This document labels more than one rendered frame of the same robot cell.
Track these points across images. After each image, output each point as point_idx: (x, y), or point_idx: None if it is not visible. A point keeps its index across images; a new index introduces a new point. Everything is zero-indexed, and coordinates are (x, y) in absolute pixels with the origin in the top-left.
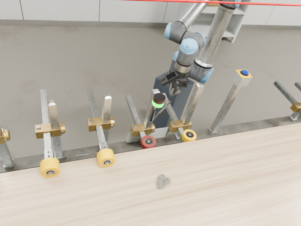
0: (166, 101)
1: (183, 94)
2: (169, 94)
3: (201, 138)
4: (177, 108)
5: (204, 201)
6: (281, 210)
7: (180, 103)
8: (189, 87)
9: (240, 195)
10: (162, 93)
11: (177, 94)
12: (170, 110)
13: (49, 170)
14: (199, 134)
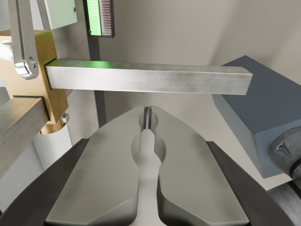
0: (188, 79)
1: (248, 143)
2: (263, 115)
3: (70, 132)
4: (230, 117)
5: None
6: None
7: (236, 128)
8: (257, 163)
9: None
10: (247, 83)
11: (250, 132)
12: (123, 75)
13: None
14: (84, 133)
